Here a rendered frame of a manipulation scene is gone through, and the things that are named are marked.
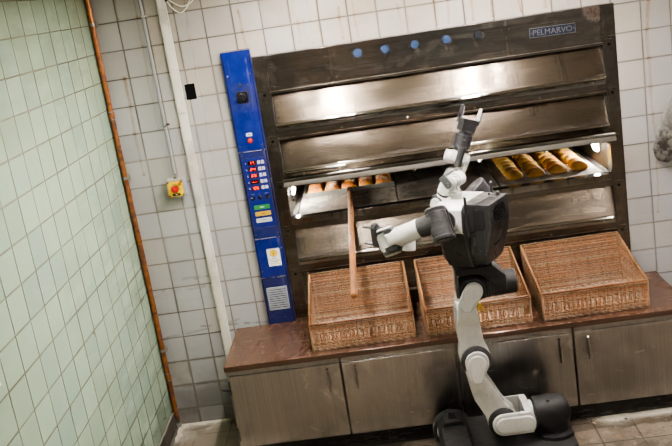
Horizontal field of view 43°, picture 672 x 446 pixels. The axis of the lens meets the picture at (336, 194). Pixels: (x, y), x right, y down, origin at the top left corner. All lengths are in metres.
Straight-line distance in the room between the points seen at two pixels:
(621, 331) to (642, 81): 1.34
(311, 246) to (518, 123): 1.34
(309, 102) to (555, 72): 1.34
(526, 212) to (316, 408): 1.58
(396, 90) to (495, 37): 0.60
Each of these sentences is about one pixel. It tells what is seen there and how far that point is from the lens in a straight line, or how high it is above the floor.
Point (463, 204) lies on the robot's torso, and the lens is 3.78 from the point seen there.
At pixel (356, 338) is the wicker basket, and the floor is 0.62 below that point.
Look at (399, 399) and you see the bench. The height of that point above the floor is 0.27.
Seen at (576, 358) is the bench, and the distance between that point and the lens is 4.62.
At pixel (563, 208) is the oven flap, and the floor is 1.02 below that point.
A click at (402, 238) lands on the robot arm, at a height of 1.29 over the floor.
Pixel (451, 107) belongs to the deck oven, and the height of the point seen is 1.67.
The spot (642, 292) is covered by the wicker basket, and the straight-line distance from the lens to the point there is 4.63.
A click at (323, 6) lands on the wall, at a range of 4.60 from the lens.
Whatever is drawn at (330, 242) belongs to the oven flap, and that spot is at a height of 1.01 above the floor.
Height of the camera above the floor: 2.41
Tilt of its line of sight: 14 degrees down
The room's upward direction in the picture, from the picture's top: 9 degrees counter-clockwise
